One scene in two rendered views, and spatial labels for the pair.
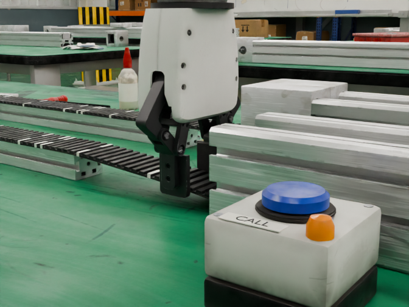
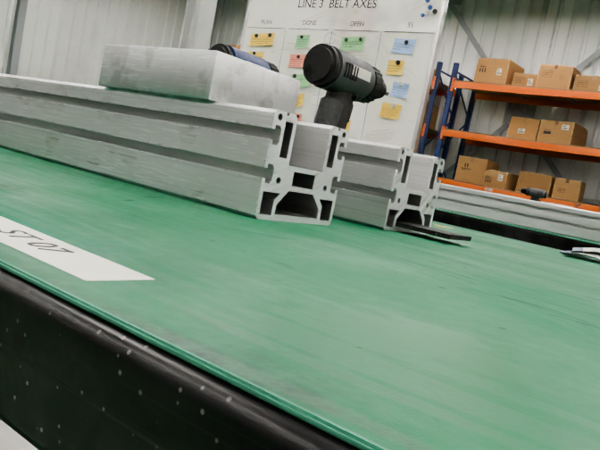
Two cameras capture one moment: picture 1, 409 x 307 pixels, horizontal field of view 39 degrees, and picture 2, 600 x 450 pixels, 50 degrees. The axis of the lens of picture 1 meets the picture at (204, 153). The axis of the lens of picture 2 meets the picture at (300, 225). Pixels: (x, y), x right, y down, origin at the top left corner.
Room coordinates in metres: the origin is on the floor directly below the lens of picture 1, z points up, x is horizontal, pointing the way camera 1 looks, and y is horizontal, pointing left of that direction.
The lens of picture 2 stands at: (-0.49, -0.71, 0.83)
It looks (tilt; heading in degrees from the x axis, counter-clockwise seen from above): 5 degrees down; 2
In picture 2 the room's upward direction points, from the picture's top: 11 degrees clockwise
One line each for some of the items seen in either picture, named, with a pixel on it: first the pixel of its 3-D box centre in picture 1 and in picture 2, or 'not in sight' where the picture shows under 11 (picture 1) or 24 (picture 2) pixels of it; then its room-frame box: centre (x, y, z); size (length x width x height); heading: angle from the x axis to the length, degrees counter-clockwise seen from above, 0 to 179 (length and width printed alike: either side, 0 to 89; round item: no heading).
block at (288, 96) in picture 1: (289, 125); not in sight; (0.68, -0.10, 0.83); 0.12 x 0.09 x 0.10; 144
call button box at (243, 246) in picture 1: (299, 250); not in sight; (0.34, -0.06, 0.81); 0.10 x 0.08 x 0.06; 144
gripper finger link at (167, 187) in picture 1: (166, 162); not in sight; (0.50, 0.03, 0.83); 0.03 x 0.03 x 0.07; 54
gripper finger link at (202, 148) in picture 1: (218, 146); not in sight; (0.57, -0.01, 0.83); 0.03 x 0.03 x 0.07; 54
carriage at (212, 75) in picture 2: not in sight; (195, 96); (0.12, -0.56, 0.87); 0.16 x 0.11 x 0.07; 54
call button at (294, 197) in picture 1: (295, 203); not in sight; (0.33, -0.05, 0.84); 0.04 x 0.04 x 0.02
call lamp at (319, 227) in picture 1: (320, 225); not in sight; (0.29, -0.06, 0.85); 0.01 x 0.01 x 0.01
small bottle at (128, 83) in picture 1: (128, 78); not in sight; (1.11, 0.15, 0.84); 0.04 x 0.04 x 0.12
